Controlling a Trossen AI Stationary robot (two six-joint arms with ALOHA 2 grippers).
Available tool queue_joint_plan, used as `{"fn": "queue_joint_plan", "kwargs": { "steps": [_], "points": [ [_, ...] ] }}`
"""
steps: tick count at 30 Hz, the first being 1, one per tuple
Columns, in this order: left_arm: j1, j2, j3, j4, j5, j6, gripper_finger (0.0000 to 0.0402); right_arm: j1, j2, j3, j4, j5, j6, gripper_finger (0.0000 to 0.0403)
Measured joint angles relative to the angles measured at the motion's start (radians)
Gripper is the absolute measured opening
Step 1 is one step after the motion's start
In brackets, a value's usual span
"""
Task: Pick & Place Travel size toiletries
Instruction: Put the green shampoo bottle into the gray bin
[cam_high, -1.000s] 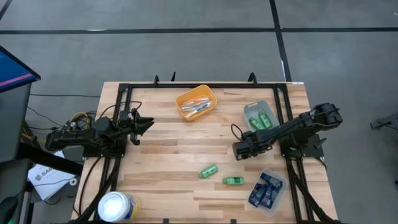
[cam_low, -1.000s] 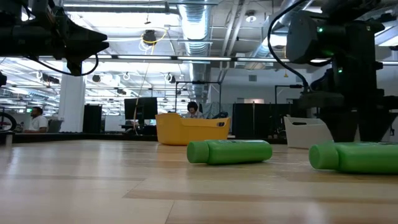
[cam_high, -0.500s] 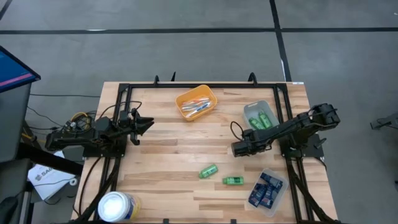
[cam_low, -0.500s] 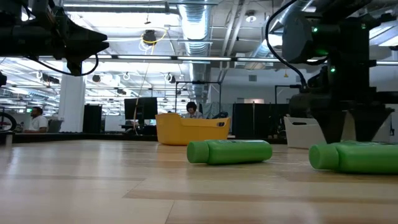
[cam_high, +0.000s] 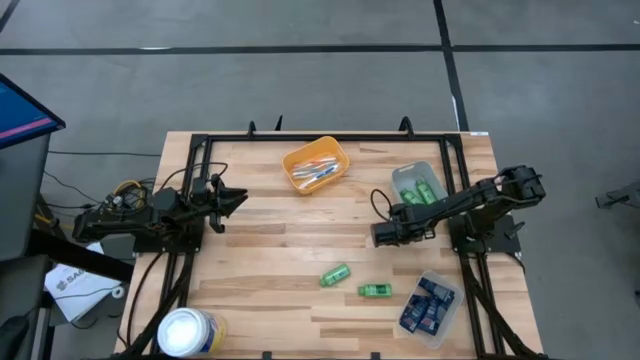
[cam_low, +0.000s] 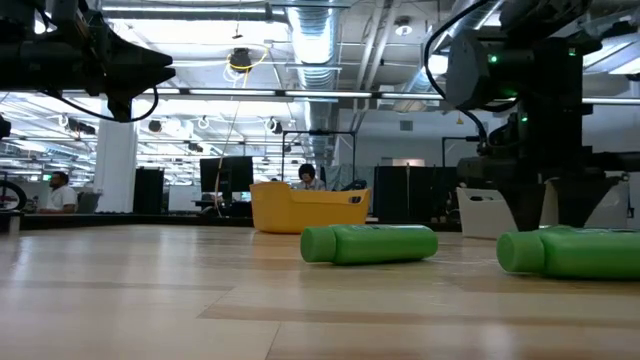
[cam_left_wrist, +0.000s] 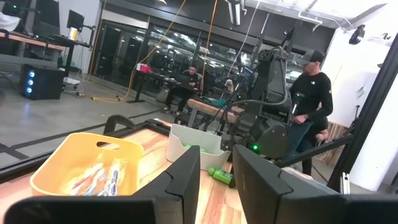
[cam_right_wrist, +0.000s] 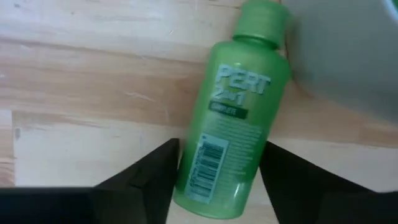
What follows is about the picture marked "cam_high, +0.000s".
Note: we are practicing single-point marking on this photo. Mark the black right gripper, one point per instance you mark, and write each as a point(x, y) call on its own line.
point(415, 222)

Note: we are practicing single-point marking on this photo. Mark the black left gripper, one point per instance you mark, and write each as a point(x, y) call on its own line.
point(215, 200)

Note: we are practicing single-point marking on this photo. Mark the green travel shampoo bottle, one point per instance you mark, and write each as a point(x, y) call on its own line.
point(411, 197)
point(375, 290)
point(336, 275)
point(426, 192)

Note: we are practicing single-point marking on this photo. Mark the dark blue toiletry tube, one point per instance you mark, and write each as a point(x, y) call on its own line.
point(437, 291)
point(444, 309)
point(434, 322)
point(414, 314)

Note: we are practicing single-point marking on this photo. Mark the plastic-wrapped toothbrush kit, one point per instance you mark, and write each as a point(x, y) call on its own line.
point(315, 163)
point(322, 172)
point(312, 181)

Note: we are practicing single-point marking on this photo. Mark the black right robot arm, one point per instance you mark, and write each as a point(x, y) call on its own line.
point(480, 197)

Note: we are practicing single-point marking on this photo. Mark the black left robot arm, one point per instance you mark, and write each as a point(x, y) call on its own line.
point(125, 225)

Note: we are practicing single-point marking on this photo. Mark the white plastic bin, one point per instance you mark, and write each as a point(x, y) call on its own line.
point(415, 172)

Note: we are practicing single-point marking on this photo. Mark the yellow plastic bin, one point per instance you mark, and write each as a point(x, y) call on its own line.
point(327, 146)

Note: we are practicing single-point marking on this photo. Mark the clear plastic bin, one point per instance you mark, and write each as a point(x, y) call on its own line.
point(435, 339)

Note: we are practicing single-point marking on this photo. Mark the white lidded wipes canister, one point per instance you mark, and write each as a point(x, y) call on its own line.
point(185, 332)

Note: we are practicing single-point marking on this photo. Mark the white tape roll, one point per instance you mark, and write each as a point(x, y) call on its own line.
point(113, 292)

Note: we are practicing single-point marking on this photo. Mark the black metal bar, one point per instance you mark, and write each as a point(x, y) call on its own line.
point(80, 255)

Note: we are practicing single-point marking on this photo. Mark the grey cabinet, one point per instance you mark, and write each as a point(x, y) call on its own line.
point(20, 200)

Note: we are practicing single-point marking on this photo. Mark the monitor with blue screen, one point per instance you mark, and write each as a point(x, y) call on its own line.
point(20, 115)

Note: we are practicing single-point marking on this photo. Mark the black stand leg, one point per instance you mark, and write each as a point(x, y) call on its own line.
point(620, 197)

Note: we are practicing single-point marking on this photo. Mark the black metal table frame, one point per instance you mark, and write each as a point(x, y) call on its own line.
point(325, 137)

